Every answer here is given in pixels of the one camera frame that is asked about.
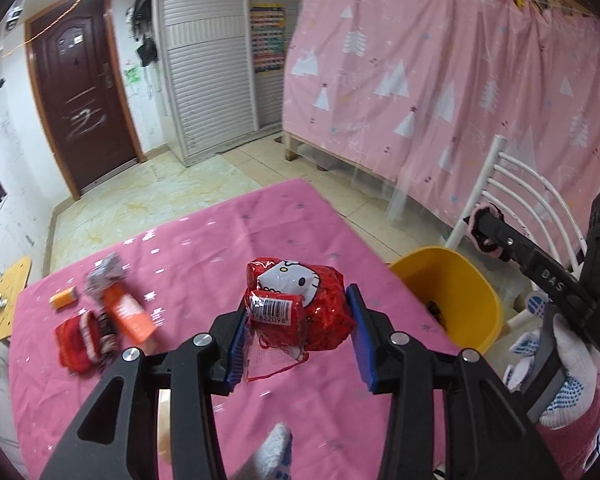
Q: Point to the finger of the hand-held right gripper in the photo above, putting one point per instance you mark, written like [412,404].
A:
[510,242]

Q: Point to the person's left hand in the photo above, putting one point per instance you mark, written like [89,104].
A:
[272,460]

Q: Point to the person's right hand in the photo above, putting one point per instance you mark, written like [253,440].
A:
[575,375]

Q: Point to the pink tree-print curtain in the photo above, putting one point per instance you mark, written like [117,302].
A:
[430,85]

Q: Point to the dark patterned sock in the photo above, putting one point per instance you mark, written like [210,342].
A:
[110,335]

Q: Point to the person's right forearm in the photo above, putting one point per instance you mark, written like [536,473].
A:
[597,430]

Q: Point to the brown wooden door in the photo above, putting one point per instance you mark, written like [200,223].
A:
[80,100]

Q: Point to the red snack pouch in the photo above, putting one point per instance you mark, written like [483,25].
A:
[77,342]

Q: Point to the small black handbag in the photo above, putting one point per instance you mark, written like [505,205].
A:
[147,52]

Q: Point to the white louvered wardrobe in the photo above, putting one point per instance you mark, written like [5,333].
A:
[205,70]

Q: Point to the colourful grid poster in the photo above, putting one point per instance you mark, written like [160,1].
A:
[267,40]

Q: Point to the orange snack packet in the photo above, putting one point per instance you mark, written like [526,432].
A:
[130,312]

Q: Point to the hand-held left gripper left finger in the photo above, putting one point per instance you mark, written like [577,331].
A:
[237,345]

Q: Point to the red cartoon snack packet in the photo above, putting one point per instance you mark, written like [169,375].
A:
[320,315]

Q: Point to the black hanging shoulder bag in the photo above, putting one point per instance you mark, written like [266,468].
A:
[141,7]

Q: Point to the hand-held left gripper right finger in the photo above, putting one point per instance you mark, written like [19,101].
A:
[362,340]

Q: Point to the pink star tablecloth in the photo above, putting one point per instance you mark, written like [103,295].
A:
[195,240]

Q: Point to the small orange packet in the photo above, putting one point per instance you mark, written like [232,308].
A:
[63,298]

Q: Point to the yellow plastic bin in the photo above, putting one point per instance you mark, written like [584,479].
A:
[460,285]

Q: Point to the white security camera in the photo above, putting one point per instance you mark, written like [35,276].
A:
[15,15]

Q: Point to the white metal chair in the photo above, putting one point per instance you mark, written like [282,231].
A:
[520,175]

